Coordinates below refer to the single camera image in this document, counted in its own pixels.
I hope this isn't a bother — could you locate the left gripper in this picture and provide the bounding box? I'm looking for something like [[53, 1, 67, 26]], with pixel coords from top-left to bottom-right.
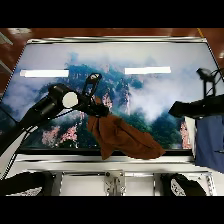
[[78, 94, 110, 118]]

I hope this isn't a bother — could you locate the brown shirt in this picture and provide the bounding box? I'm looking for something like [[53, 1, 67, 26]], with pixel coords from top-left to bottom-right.
[[86, 96, 166, 161]]

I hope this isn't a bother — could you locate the white garment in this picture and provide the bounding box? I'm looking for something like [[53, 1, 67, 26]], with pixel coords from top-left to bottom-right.
[[184, 116, 198, 158]]

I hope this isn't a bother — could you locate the blue garment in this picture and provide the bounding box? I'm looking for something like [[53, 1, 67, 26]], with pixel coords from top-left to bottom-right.
[[194, 114, 224, 175]]

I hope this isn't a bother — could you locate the silver frame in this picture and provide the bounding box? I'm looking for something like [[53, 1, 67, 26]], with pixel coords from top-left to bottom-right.
[[0, 35, 224, 197]]

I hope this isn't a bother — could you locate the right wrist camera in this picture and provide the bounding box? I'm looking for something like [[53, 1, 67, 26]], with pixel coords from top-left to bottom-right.
[[195, 67, 218, 98]]

